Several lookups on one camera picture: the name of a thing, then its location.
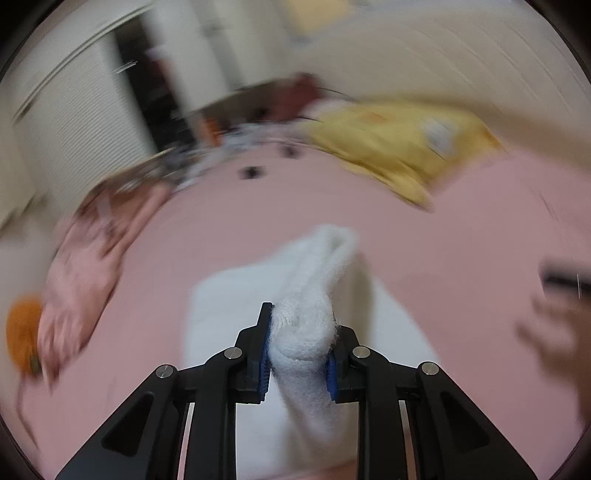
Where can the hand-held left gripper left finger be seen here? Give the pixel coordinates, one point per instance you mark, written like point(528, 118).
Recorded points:
point(264, 369)

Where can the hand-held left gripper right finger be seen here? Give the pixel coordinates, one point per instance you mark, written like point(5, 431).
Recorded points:
point(331, 378)

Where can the white fuzzy sweater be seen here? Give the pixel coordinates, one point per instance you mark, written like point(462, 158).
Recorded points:
point(314, 286)

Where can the person's right hand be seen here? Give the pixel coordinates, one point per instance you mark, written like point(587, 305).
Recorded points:
point(558, 341)

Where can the pink bed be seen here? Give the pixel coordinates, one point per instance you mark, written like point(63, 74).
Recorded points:
point(207, 221)

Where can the small dark object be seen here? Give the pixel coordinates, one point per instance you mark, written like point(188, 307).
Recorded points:
point(251, 171)
point(290, 151)

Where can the pink quilt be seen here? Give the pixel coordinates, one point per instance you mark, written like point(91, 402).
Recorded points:
point(83, 277)

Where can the yellow cloth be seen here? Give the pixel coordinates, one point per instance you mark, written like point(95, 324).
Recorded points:
point(383, 138)

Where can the cream padded headboard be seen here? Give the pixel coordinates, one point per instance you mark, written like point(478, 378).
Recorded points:
point(461, 60)

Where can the orange plush toy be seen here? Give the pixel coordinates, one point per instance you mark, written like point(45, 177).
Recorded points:
point(21, 327)

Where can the brown cloth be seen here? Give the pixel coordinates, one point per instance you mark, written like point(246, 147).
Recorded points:
point(300, 92)

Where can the white slatted wardrobe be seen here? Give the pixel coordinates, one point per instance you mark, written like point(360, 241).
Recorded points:
point(69, 115)

